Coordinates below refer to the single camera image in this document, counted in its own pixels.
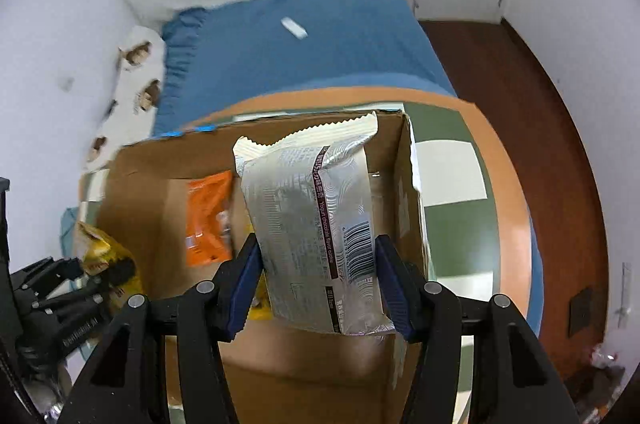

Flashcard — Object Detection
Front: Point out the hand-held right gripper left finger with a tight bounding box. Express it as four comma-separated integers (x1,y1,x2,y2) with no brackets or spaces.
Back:
57,234,264,424

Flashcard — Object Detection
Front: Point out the cardboard box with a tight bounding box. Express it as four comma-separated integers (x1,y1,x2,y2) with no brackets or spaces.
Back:
95,108,431,424

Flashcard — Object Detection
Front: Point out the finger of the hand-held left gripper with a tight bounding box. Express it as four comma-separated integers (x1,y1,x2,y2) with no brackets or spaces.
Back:
10,256,86,292
30,276,136,320

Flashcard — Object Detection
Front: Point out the dark wall socket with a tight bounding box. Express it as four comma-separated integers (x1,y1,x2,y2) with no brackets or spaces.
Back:
567,286,594,337

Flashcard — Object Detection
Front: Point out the yellow panda snack packet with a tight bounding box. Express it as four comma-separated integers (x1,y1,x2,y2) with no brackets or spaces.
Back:
75,221,143,300

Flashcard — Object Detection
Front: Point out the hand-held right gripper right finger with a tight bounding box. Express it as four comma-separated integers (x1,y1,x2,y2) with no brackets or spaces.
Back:
375,234,581,424

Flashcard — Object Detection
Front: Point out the orange panda snack packet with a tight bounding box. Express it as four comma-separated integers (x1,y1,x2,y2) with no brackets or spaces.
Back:
186,171,236,267

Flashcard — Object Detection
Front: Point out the green checkered tablecloth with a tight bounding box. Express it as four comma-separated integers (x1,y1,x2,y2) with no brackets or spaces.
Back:
80,86,533,424

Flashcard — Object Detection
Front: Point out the white remote control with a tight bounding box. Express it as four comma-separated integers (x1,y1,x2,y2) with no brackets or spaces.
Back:
280,16,308,40

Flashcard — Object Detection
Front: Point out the plain yellow snack packet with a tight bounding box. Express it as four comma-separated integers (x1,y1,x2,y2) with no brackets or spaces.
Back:
247,274,273,322

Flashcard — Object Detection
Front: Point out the bear print pillow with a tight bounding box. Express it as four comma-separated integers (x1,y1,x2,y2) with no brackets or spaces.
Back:
82,26,166,165

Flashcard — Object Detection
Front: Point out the light blue cushion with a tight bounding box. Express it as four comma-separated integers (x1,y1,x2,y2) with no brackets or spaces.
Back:
60,206,83,255

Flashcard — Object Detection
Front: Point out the silver snack packet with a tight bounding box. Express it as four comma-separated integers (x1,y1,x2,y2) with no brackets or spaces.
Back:
232,111,398,337

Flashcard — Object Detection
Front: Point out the blue bed sheet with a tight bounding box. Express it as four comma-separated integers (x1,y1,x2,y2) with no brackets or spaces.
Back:
152,0,458,140

